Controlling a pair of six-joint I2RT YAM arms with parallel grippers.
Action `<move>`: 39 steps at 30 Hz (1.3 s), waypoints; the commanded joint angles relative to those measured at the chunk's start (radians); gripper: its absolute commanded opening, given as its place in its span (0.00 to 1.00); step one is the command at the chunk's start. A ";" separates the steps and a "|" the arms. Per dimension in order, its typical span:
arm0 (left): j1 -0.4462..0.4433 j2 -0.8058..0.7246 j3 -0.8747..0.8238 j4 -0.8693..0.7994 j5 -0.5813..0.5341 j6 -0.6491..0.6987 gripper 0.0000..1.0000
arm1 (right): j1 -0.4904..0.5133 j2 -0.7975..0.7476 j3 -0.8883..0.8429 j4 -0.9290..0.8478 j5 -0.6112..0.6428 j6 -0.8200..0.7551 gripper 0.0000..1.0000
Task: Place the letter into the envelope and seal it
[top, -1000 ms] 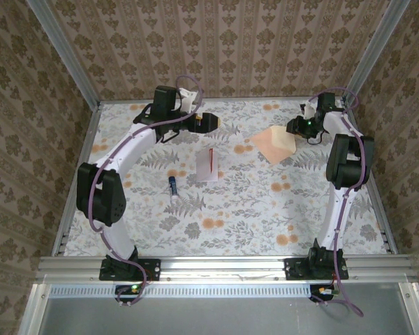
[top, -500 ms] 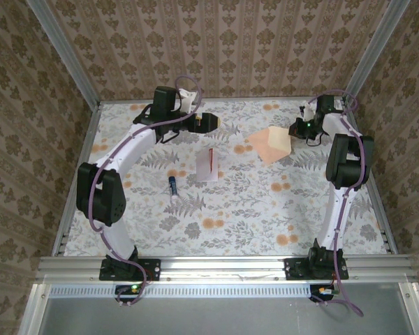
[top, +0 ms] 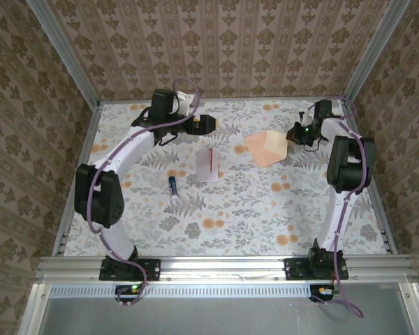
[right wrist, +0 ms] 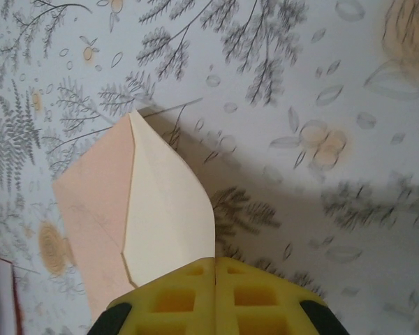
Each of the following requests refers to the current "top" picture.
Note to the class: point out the peach paper envelope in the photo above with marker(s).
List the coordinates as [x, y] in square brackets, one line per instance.
[262, 150]

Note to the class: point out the pink letter with red border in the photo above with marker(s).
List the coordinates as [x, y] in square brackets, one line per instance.
[206, 171]

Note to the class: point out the blue glue stick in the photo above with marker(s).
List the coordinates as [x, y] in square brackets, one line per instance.
[172, 186]

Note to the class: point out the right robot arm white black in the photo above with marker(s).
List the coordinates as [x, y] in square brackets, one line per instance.
[349, 167]

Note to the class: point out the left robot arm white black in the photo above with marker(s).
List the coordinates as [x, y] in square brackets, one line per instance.
[94, 195]

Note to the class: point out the floral patterned table cover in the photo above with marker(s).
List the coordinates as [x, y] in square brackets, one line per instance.
[230, 223]

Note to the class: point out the grey metal panel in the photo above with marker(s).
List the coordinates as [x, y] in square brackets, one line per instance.
[213, 317]

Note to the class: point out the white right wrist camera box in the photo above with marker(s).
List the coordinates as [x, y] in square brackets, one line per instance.
[306, 118]

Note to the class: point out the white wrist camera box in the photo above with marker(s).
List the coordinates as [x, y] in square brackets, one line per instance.
[184, 103]
[306, 118]

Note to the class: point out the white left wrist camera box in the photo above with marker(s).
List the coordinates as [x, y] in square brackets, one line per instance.
[184, 103]

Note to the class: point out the short aluminium table edge rail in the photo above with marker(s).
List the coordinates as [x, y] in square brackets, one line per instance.
[248, 100]

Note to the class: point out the aluminium table side rail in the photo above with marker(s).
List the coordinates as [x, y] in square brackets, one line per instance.
[382, 223]
[90, 132]

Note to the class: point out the aluminium frame post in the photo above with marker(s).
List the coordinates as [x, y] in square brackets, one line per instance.
[372, 52]
[66, 52]

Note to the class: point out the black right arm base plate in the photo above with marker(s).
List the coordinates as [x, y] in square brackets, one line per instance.
[293, 270]

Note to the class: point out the long aluminium base rail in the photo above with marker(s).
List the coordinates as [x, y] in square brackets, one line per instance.
[223, 268]

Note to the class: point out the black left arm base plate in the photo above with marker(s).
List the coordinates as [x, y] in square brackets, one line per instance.
[153, 268]

